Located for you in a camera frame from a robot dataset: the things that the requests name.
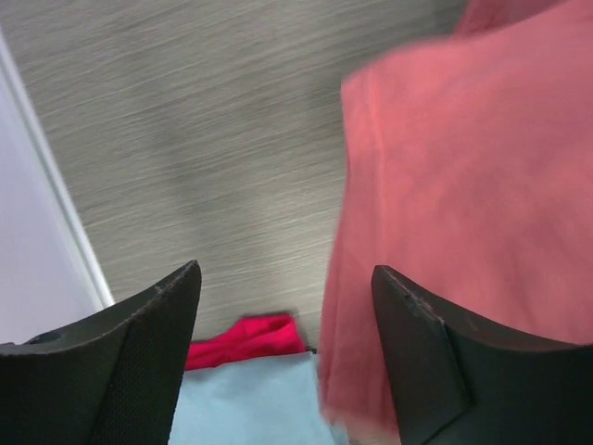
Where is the folded magenta t shirt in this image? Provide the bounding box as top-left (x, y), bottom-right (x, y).
top-left (184, 313), bottom-right (307, 371)

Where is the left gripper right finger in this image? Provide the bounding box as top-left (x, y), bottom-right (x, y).
top-left (372, 265), bottom-right (592, 444)

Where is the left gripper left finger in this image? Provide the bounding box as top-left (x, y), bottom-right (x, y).
top-left (1, 261), bottom-right (202, 444)

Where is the salmon pink t shirt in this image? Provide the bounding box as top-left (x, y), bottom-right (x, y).
top-left (318, 1), bottom-right (592, 444)

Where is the folded blue t shirt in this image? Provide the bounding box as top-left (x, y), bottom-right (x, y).
top-left (169, 352), bottom-right (349, 445)

